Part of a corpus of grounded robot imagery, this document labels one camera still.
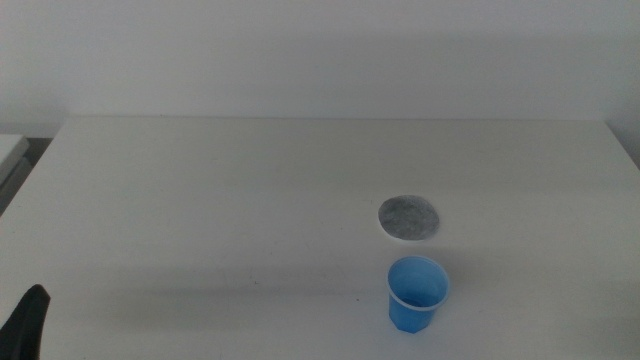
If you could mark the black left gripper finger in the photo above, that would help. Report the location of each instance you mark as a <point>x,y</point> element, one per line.
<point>24,327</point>

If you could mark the round grey cup mat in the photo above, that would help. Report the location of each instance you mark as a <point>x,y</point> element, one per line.
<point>408,218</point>

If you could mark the blue plastic cup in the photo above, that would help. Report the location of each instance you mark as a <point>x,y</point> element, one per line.
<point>415,312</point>

